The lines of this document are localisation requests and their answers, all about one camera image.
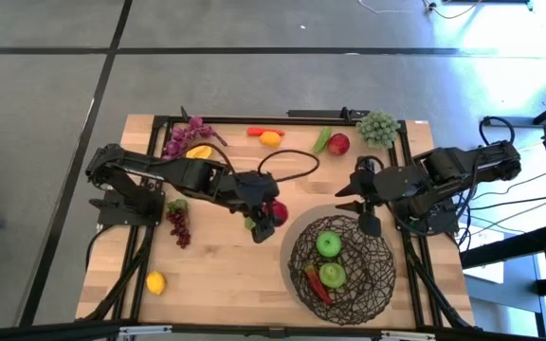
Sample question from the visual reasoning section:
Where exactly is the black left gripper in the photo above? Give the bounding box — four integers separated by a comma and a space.
227, 170, 282, 245

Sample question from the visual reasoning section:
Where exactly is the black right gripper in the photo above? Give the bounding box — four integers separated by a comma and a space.
334, 158, 400, 215

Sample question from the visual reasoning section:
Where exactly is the red apple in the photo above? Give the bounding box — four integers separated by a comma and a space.
263, 199, 290, 228
326, 132, 352, 157

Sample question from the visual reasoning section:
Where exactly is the bright green apple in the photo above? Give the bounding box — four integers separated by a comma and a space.
315, 230, 343, 259

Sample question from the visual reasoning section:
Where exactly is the short pale green cucumber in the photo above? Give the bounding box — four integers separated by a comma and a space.
312, 126, 334, 154

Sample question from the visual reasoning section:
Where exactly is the red chili pepper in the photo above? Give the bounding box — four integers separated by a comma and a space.
303, 264, 335, 306

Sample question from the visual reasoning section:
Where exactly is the yellow starfruit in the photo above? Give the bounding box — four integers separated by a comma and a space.
185, 144, 214, 160

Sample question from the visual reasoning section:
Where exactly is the black wire basket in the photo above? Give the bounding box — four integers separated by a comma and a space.
287, 214, 398, 327

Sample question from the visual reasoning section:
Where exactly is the yellow lemon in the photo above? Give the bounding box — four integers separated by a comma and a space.
145, 270, 167, 296

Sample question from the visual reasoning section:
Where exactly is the grey round mat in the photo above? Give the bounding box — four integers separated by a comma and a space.
279, 204, 400, 314

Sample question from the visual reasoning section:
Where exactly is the green grape bunch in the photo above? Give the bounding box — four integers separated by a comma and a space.
355, 109, 402, 150

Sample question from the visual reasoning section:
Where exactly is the dark red grape bunch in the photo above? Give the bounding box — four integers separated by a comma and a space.
165, 198, 192, 250

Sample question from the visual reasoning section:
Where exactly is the black mounting bar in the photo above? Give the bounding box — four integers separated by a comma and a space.
285, 107, 372, 120

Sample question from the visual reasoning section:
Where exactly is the yellow-orange mango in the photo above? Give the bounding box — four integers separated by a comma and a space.
259, 130, 283, 149

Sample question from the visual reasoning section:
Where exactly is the large purple grape bunch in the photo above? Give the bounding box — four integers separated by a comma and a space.
160, 115, 229, 161

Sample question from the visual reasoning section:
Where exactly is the black floor beam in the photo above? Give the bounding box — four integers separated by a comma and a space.
460, 221, 546, 270

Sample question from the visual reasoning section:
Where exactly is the black crossbeam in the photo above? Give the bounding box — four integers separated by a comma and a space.
0, 319, 546, 341

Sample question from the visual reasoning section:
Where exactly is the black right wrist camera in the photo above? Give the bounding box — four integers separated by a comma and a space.
357, 210, 383, 239

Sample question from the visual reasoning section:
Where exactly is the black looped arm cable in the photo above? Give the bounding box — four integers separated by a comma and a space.
196, 141, 321, 184

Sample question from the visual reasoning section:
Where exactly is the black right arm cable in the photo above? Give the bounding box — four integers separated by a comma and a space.
478, 115, 517, 149

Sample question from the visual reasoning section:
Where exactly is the silver corner bracket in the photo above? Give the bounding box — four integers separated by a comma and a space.
380, 330, 436, 341
118, 325, 173, 338

